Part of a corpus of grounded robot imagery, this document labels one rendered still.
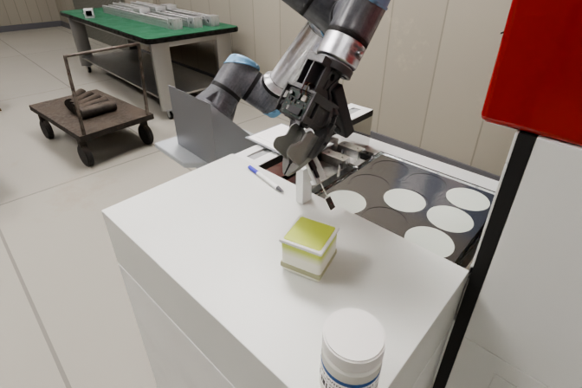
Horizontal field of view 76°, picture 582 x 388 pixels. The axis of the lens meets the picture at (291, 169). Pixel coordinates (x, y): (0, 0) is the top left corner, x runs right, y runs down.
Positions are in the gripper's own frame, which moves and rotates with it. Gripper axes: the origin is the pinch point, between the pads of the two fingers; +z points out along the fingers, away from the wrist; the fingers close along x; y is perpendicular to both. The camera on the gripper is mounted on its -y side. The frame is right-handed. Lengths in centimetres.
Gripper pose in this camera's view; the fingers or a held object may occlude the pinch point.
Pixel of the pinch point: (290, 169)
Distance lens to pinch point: 67.7
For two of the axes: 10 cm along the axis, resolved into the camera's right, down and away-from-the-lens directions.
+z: -4.4, 8.9, 1.2
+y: -6.1, -2.0, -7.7
